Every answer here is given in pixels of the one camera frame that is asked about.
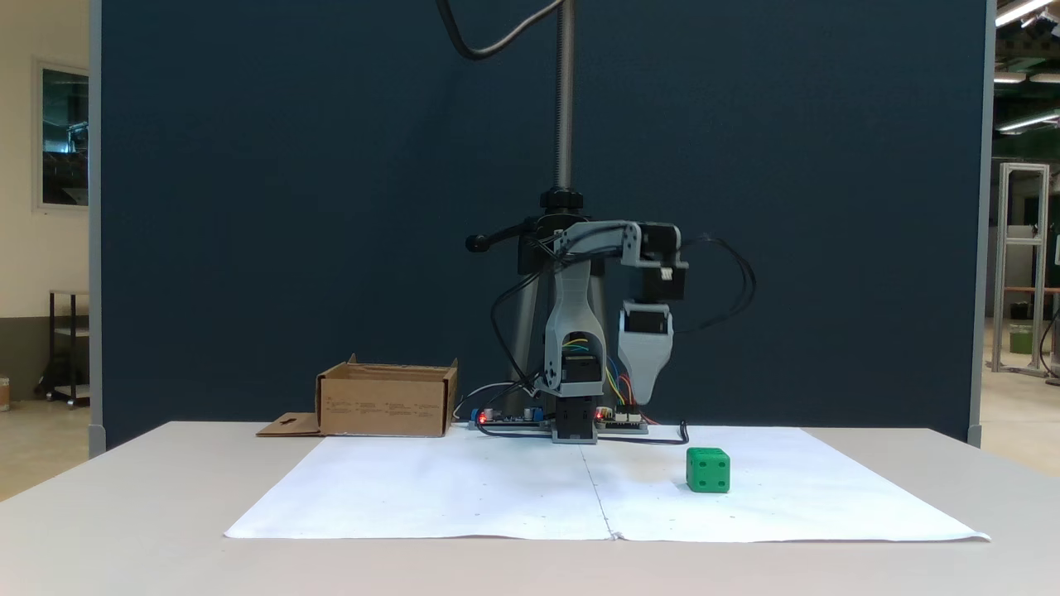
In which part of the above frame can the brown cardboard box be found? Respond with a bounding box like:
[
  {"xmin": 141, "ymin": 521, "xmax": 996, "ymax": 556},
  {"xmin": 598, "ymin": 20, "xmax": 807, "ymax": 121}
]
[{"xmin": 257, "ymin": 354, "xmax": 459, "ymax": 438}]

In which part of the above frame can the white paper sheet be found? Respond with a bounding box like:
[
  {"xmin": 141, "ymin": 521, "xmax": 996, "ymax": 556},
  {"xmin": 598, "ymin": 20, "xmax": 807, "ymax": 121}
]
[
  {"xmin": 225, "ymin": 426, "xmax": 614, "ymax": 541},
  {"xmin": 582, "ymin": 426, "xmax": 990, "ymax": 544}
]

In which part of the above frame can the black clamp stand metal pole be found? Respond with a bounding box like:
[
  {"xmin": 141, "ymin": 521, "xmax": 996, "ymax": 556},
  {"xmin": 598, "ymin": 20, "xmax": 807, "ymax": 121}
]
[{"xmin": 465, "ymin": 0, "xmax": 607, "ymax": 415}]

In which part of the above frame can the black gripper wire loop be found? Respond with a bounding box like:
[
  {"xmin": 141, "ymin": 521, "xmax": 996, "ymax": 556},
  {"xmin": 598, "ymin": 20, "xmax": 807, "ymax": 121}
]
[{"xmin": 675, "ymin": 234, "xmax": 757, "ymax": 334}]

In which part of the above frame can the blue circuit board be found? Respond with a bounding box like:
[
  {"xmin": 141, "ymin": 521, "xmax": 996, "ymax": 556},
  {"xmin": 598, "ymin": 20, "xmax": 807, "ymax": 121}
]
[{"xmin": 468, "ymin": 404, "xmax": 549, "ymax": 433}]

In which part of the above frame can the red jumper wire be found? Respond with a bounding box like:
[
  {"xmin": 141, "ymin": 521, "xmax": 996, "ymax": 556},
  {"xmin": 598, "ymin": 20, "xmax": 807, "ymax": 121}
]
[{"xmin": 619, "ymin": 372, "xmax": 647, "ymax": 421}]

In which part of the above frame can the circuit board with coloured wires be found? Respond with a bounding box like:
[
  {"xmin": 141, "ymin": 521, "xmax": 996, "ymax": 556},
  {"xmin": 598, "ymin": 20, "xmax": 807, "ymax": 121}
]
[{"xmin": 595, "ymin": 408, "xmax": 649, "ymax": 435}]

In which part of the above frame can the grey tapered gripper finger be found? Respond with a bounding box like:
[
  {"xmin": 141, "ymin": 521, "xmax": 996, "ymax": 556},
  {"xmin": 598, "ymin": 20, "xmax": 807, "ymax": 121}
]
[{"xmin": 619, "ymin": 334, "xmax": 674, "ymax": 407}]

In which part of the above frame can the dark blue partition panel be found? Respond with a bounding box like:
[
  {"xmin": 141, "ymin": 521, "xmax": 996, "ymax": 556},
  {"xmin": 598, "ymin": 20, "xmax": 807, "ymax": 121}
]
[{"xmin": 89, "ymin": 0, "xmax": 995, "ymax": 456}]

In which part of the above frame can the aluminium profile frame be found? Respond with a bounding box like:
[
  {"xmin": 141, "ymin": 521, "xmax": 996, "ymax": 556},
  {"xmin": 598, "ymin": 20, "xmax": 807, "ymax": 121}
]
[{"xmin": 991, "ymin": 162, "xmax": 1053, "ymax": 377}]

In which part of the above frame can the green die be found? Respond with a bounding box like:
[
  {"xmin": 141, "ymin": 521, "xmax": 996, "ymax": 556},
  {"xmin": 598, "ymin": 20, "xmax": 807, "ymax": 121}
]
[{"xmin": 686, "ymin": 448, "xmax": 731, "ymax": 494}]

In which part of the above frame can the white power cable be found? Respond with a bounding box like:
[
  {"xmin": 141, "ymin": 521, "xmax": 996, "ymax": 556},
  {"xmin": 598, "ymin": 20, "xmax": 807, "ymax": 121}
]
[{"xmin": 453, "ymin": 382, "xmax": 518, "ymax": 421}]

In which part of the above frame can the framed wall window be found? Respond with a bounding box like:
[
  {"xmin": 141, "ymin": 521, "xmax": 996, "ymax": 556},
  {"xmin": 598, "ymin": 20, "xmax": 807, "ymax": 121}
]
[{"xmin": 33, "ymin": 58, "xmax": 90, "ymax": 214}]

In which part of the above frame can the black shelf cart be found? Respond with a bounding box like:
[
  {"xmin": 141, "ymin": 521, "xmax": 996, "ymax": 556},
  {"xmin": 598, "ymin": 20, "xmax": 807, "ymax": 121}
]
[{"xmin": 35, "ymin": 290, "xmax": 90, "ymax": 408}]

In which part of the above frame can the black arm wire bundle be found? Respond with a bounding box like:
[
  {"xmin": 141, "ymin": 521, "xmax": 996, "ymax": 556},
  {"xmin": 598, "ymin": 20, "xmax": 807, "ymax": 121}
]
[{"xmin": 489, "ymin": 228, "xmax": 581, "ymax": 406}]

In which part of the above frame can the grey camera cable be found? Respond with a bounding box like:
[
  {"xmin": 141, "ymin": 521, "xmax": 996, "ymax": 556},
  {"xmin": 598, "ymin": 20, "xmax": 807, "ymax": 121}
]
[{"xmin": 436, "ymin": 0, "xmax": 566, "ymax": 60}]

